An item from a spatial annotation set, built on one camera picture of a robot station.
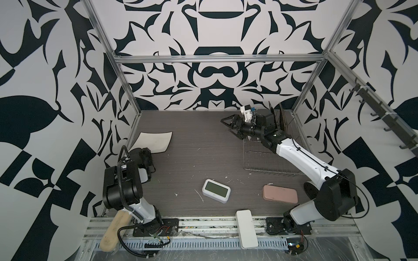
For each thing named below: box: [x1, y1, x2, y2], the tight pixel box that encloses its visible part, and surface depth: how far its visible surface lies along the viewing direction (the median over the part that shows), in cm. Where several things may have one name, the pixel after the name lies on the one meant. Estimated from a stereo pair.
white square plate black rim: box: [128, 131, 174, 154], surface depth 104 cm
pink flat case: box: [262, 184, 299, 204], surface depth 84 cm
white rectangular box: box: [235, 209, 259, 250], surface depth 72 cm
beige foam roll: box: [99, 209, 132, 252], surface depth 70 cm
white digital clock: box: [201, 178, 232, 204], surface depth 83 cm
